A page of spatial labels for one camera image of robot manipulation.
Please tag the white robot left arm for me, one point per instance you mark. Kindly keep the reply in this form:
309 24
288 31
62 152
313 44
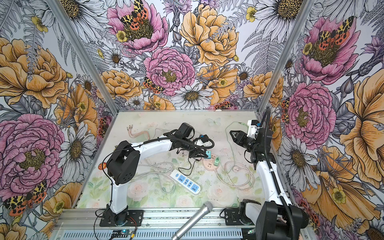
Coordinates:
124 160

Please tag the green circuit board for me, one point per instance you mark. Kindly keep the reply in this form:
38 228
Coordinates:
121 233

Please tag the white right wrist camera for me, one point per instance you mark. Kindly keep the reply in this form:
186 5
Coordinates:
253 128

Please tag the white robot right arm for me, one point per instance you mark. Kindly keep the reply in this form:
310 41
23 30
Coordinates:
277 218

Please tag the teal charger with black cable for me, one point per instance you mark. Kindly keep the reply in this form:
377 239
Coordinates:
208 155

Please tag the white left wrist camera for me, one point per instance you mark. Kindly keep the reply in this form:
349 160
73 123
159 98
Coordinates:
203 141

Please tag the white blue power strip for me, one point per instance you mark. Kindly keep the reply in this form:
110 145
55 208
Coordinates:
186 182

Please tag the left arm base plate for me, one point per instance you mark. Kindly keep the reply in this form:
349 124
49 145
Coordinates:
127 218

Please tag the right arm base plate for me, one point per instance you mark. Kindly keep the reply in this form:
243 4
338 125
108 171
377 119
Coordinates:
231 217

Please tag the light green USB charger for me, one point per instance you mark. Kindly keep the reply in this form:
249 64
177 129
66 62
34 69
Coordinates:
217 161

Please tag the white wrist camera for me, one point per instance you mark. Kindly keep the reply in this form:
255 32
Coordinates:
203 141
253 128

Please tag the silver microphone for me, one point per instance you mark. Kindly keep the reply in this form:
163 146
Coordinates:
202 212

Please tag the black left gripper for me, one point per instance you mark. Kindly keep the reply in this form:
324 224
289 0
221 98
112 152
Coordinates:
195 153

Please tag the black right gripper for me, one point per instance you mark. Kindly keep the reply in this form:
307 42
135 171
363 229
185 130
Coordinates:
240 137

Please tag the round pink power socket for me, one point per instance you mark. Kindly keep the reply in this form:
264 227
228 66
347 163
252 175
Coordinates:
209 164

